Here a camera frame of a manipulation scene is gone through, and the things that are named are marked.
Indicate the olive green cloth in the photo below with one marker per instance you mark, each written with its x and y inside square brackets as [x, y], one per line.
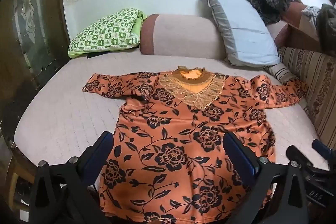
[326, 24]

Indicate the orange floral blouse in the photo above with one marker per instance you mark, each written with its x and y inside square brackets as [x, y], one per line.
[173, 134]

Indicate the white pillow with grey trim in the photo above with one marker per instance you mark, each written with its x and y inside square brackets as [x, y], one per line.
[242, 29]

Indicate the wooden door with glass panel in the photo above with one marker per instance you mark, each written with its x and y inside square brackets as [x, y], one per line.
[29, 29]

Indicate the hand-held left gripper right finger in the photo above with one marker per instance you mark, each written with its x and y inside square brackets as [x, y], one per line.
[237, 153]

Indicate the brown cardboard box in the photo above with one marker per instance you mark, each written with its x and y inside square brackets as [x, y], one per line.
[304, 32]

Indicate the pink quilted bed mattress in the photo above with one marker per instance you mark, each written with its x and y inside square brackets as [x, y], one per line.
[65, 113]

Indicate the striped brown blanket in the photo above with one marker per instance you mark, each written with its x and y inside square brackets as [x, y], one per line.
[315, 82]

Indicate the pink bolster cushion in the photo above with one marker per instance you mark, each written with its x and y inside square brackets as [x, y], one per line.
[181, 35]

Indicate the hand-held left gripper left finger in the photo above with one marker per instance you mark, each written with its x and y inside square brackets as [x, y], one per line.
[103, 145]

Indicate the beige striped pillow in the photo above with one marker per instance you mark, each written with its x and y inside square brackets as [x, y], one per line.
[282, 73]

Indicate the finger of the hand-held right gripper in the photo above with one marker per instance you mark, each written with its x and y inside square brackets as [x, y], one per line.
[322, 150]

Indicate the black furry garment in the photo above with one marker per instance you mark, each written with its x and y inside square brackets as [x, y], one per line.
[270, 5]

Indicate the green checked pillow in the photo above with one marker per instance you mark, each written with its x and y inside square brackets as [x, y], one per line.
[107, 31]

